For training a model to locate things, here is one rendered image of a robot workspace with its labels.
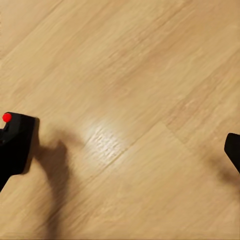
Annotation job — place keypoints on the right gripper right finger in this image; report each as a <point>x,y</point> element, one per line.
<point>232,149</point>

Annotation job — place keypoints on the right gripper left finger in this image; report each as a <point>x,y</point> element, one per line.
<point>12,149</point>

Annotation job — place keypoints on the digital camera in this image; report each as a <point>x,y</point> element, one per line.
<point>19,123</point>

